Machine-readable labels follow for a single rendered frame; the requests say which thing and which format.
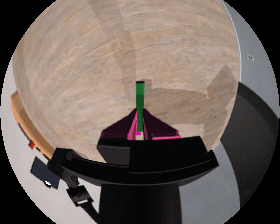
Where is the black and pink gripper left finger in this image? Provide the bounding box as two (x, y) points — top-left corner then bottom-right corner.
(99, 108), (137, 140)

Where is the green rod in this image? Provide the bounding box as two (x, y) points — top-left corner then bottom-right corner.
(136, 81), (145, 132)

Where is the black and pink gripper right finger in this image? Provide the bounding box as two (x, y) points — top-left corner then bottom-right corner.
(143, 108), (181, 140)

